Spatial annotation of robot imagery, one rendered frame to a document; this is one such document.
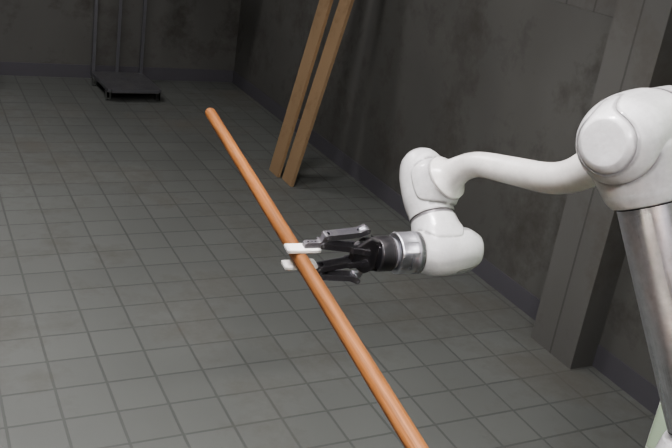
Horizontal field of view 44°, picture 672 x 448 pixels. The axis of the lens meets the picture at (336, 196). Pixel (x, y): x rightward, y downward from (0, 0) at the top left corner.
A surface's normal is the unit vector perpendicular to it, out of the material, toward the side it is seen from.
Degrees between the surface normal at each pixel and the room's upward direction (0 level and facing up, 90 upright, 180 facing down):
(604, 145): 85
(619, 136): 87
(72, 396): 0
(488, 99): 90
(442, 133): 90
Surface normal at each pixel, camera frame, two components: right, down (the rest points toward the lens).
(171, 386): 0.14, -0.93
